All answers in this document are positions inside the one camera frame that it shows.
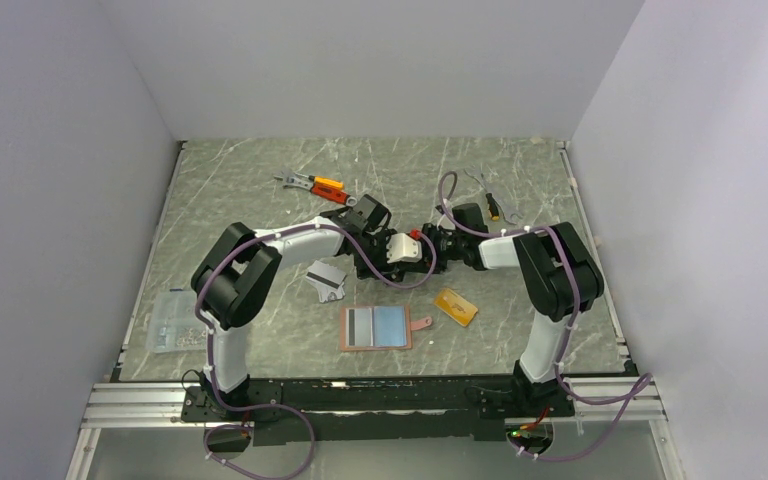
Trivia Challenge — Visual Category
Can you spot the red orange adjustable wrench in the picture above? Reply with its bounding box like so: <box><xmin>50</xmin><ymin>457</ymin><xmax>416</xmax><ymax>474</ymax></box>
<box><xmin>273</xmin><ymin>170</ymin><xmax>358</xmax><ymax>207</ymax></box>

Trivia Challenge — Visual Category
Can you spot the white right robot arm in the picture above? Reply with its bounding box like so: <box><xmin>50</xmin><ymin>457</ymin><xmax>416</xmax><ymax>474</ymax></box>
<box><xmin>421</xmin><ymin>211</ymin><xmax>605</xmax><ymax>415</ymax></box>

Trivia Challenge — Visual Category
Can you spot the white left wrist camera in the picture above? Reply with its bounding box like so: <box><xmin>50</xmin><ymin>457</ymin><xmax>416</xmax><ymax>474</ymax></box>
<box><xmin>386</xmin><ymin>233</ymin><xmax>423</xmax><ymax>264</ymax></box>

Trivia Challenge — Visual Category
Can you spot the brown leather card holder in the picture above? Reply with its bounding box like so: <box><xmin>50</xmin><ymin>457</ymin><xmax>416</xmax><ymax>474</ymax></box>
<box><xmin>339</xmin><ymin>305</ymin><xmax>433</xmax><ymax>352</ymax></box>

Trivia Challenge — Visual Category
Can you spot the aluminium frame rail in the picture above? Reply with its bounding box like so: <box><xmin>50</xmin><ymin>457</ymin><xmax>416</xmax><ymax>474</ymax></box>
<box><xmin>81</xmin><ymin>382</ymin><xmax>185</xmax><ymax>429</ymax></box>

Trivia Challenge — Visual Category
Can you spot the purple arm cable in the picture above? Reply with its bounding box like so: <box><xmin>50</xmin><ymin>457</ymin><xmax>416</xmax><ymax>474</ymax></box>
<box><xmin>438</xmin><ymin>170</ymin><xmax>654</xmax><ymax>463</ymax></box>
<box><xmin>193</xmin><ymin>221</ymin><xmax>438</xmax><ymax>480</ymax></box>

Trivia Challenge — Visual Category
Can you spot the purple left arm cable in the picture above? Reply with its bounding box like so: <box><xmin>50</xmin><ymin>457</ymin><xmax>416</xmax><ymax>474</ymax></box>
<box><xmin>193</xmin><ymin>221</ymin><xmax>438</xmax><ymax>480</ymax></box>

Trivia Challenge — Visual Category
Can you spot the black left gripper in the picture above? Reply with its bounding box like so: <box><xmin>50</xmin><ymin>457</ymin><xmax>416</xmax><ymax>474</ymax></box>
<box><xmin>354</xmin><ymin>229</ymin><xmax>399</xmax><ymax>279</ymax></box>

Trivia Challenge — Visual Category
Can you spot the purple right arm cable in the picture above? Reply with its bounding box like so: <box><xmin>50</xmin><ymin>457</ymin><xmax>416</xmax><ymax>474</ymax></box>
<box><xmin>438</xmin><ymin>170</ymin><xmax>654</xmax><ymax>463</ymax></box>

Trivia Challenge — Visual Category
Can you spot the clear plastic screw box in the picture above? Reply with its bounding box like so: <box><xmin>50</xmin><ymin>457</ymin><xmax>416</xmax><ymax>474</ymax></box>
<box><xmin>145</xmin><ymin>289</ymin><xmax>207</xmax><ymax>354</ymax></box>

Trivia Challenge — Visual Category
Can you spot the yellow handled screwdriver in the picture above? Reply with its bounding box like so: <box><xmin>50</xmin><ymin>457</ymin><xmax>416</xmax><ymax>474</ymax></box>
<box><xmin>485</xmin><ymin>192</ymin><xmax>501</xmax><ymax>221</ymax></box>

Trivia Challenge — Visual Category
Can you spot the silver magnetic stripe card stack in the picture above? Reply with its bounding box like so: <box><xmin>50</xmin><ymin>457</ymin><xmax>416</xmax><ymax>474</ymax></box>
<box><xmin>304</xmin><ymin>261</ymin><xmax>346</xmax><ymax>303</ymax></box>

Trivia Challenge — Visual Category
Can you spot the orange card stack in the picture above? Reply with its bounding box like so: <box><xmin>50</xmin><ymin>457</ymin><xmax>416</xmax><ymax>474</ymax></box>
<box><xmin>433</xmin><ymin>288</ymin><xmax>478</xmax><ymax>327</ymax></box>

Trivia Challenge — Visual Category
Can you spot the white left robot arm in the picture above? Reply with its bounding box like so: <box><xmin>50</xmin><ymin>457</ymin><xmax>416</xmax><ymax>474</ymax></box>
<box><xmin>191</xmin><ymin>195</ymin><xmax>391</xmax><ymax>420</ymax></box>

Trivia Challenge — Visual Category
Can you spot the silver open end wrench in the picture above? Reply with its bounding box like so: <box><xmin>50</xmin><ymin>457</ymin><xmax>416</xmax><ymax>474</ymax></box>
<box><xmin>464</xmin><ymin>166</ymin><xmax>524</xmax><ymax>225</ymax></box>

